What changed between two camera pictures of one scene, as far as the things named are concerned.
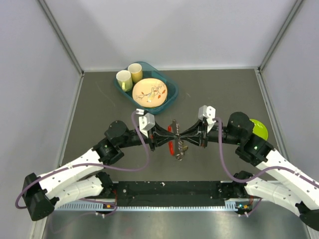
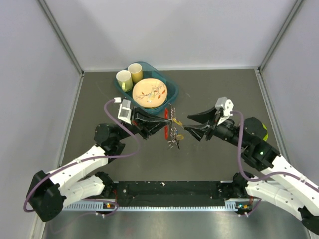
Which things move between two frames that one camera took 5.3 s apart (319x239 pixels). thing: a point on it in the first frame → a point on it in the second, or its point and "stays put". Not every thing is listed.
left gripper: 154,137 → 146,124
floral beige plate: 150,92 stays put
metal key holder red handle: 175,146 → 170,132
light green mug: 124,79 stays put
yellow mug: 136,70 stays put
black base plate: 143,194 stays put
